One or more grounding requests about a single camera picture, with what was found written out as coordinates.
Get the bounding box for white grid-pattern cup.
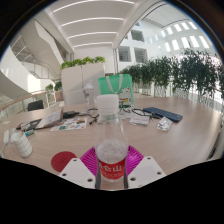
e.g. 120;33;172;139
9;131;34;158

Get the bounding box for white chair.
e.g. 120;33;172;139
63;89;86;106

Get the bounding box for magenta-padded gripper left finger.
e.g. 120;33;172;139
58;146;101;190

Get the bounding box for wooden planter with plants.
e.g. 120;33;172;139
44;80;64;103

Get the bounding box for white cabinet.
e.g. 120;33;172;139
60;62;106;106

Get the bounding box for black cables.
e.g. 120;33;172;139
87;105;158;125

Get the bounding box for teal tube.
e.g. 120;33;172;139
23;128;35;137

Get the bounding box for colourful sticker sheet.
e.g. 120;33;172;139
49;116;88;132

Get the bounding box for white flat plastic packet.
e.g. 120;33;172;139
129;113;151;127

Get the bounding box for ceiling light strips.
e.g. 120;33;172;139
51;0;136;49

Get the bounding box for clear plastic jug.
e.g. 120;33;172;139
82;79;96;110

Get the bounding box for green tote bag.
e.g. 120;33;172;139
97;73;135;108

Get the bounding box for clear red-label water bottle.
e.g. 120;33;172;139
93;93;130;191

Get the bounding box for green plants atop cabinet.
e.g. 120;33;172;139
59;55;106;70

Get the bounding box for flat round red coaster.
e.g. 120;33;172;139
50;150;78;173

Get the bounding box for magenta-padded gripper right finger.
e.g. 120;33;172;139
123;145;167;190

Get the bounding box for clear plastic packet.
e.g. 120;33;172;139
156;116;173;132

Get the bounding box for white power strip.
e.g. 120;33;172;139
2;129;11;146

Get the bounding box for black notebook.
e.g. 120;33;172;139
20;118;44;132

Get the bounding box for black chair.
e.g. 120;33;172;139
27;99;45;112

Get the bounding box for open printed booklet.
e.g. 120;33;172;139
35;108;64;130

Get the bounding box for green plant hedge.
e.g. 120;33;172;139
119;48;224;104

